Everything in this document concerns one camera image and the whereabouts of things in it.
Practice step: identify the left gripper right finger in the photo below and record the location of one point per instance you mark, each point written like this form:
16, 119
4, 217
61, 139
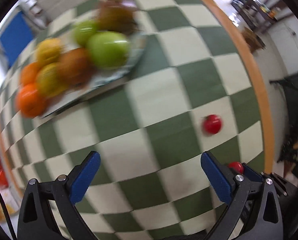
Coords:
235, 190

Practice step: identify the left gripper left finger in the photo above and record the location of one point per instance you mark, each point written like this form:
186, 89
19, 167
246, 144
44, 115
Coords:
36, 220

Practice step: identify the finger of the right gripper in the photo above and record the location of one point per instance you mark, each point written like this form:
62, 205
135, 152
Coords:
251, 174

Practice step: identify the red cherry tomato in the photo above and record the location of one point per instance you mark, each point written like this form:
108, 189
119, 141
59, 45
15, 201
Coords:
237, 166
212, 124

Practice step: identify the bright orange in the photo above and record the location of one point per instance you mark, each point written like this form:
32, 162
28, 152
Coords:
29, 73
30, 102

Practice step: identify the dark orange fruit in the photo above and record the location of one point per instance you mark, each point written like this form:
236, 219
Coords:
75, 67

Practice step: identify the large yellow lemon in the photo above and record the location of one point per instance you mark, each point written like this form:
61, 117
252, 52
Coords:
48, 51

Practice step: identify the green apple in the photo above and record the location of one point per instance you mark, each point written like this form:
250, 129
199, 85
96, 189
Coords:
109, 49
84, 30

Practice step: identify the red apple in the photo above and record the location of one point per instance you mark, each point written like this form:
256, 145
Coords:
117, 15

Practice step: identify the yellow snack box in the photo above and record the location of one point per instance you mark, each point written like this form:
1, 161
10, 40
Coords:
10, 202

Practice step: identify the green white checkered tablecloth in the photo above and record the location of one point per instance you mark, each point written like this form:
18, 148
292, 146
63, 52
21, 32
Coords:
148, 131

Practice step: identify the small wooden stool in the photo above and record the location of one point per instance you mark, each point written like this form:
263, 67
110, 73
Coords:
253, 40

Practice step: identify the floral oval ceramic plate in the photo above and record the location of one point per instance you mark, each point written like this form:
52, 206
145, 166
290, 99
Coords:
102, 80

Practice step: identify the dark wooden shelf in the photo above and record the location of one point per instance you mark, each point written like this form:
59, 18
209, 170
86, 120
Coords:
258, 16

